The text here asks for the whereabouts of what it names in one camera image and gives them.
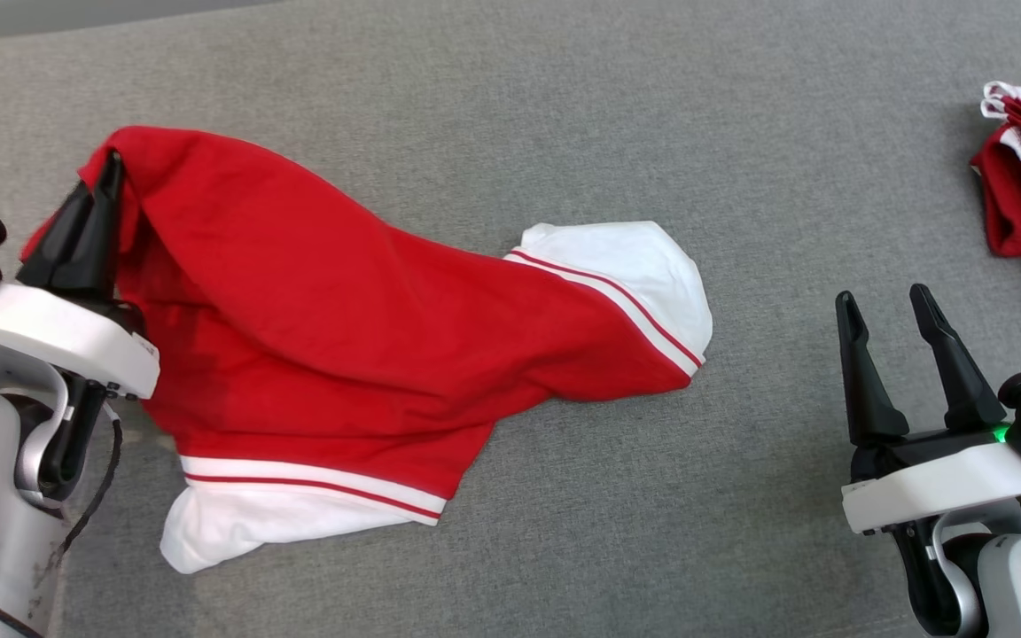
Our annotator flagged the red shirt with white sleeves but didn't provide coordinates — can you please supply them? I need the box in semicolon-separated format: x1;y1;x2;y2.
20;125;714;576

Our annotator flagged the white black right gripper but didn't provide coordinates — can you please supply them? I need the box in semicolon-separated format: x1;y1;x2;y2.
835;283;1021;638

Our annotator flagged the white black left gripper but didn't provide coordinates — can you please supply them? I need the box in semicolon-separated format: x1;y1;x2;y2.
0;150;162;503

